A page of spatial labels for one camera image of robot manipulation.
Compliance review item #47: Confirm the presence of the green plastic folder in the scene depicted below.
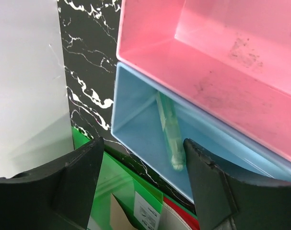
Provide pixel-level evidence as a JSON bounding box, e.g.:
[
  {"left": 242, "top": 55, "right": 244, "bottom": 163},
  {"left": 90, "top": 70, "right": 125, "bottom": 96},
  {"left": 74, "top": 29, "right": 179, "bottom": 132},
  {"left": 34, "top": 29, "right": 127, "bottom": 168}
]
[{"left": 70, "top": 126, "right": 201, "bottom": 230}]

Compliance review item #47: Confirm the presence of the light blue drawer bin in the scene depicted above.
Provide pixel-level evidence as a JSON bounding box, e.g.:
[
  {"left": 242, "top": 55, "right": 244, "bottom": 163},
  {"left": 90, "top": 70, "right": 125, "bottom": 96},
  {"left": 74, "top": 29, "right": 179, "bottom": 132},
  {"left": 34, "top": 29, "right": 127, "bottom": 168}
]
[{"left": 111, "top": 62, "right": 291, "bottom": 201}]

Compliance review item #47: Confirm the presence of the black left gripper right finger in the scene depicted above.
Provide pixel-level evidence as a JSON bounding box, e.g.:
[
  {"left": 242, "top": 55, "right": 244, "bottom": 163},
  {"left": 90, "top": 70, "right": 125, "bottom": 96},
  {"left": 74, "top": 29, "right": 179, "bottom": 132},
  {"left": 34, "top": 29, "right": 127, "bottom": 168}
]
[{"left": 183, "top": 138, "right": 291, "bottom": 230}]

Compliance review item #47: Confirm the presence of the pink drawer bin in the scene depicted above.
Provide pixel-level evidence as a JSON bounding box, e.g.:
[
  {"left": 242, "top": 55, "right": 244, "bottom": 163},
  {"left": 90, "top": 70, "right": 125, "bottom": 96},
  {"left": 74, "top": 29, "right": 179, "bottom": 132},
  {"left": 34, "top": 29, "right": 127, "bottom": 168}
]
[{"left": 116, "top": 0, "right": 291, "bottom": 162}]

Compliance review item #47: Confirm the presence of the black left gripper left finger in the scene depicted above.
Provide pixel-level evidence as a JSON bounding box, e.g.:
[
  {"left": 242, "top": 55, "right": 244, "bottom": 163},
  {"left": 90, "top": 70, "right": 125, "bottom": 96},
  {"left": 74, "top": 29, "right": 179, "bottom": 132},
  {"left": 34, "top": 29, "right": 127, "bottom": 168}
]
[{"left": 0, "top": 138, "right": 104, "bottom": 230}]

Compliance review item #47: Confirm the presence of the black marble pattern mat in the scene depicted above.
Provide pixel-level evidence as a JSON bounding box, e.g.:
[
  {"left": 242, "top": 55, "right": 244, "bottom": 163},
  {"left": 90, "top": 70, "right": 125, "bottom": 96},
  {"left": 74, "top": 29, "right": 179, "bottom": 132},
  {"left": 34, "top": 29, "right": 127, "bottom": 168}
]
[{"left": 57, "top": 0, "right": 195, "bottom": 212}]

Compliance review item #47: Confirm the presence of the green transparent highlighter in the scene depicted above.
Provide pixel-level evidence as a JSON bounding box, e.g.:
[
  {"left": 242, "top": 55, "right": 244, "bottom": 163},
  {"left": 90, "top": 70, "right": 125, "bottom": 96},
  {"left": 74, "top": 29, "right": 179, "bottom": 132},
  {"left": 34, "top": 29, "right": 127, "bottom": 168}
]
[{"left": 156, "top": 92, "right": 186, "bottom": 171}]

